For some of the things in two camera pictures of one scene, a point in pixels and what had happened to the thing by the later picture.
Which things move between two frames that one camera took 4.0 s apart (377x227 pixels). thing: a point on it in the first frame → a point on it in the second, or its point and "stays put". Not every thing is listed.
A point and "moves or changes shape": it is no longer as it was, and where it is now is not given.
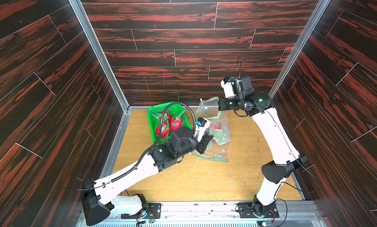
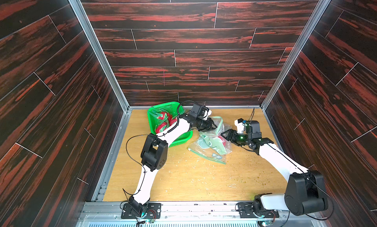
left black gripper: (201, 145) → (209, 126)
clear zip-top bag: (208, 108) moves or changes shape
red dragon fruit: (165, 129) stays put
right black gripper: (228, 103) → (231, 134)
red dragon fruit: (214, 127) moves or changes shape
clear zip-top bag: (218, 152) stays put
